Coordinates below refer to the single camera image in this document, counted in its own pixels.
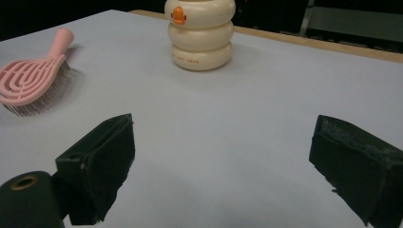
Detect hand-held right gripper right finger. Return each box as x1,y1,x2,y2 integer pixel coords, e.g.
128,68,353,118
308,114,403,228

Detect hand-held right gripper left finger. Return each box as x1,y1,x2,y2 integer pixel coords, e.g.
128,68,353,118
55,113,136,226

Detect pink hairbrush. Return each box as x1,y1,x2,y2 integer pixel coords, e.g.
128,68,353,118
0,27,75,117

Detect cream ringed duck container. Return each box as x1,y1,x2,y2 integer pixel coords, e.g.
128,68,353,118
163,0,237,72

